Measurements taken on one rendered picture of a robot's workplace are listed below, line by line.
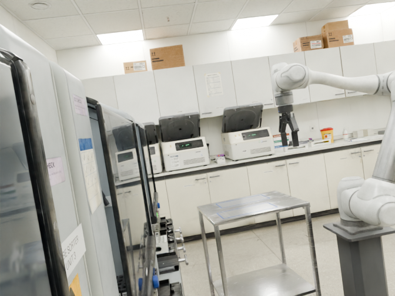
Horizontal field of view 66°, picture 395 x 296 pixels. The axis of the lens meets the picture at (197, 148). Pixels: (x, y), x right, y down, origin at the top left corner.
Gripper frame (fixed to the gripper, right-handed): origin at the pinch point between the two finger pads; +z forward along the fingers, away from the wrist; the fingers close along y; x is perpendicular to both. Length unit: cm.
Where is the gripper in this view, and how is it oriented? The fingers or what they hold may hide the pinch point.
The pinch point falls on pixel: (290, 144)
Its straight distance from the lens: 165.8
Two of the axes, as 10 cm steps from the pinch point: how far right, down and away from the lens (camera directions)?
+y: -1.2, -0.4, 9.9
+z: 1.5, 9.9, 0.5
